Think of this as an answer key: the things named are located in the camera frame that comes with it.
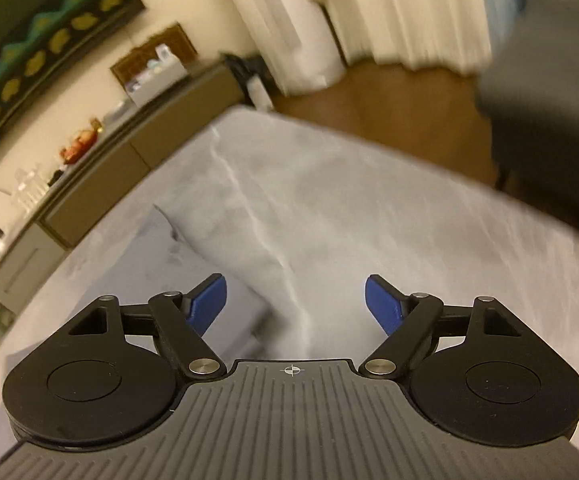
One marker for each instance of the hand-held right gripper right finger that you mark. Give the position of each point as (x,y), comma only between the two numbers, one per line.
(382,305)

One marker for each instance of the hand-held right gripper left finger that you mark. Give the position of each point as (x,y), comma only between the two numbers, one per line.
(210,305)

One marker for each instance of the blue-grey garment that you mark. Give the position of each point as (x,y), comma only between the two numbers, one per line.
(169,270)

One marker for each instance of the light grey blanket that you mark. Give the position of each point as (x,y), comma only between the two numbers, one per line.
(369,200)

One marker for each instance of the long grey-brown sideboard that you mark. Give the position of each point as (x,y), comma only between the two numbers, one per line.
(104,170)

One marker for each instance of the clear glassware group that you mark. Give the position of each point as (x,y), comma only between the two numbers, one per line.
(29,186)

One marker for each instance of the small white bottle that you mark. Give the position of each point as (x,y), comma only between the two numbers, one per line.
(259,93)

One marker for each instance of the white storage box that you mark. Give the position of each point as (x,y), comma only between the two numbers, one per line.
(158,79)

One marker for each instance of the brown patterned box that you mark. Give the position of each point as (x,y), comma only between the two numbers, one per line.
(142,57)

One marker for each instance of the white cylindrical appliance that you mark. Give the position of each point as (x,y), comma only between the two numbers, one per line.
(314,40)

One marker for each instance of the grey sofa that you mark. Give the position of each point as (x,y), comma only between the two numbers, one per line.
(554,90)

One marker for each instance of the white curtain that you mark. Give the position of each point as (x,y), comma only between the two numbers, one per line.
(409,5)

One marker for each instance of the dark wall painting yellow shapes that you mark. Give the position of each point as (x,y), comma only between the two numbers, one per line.
(29,20)

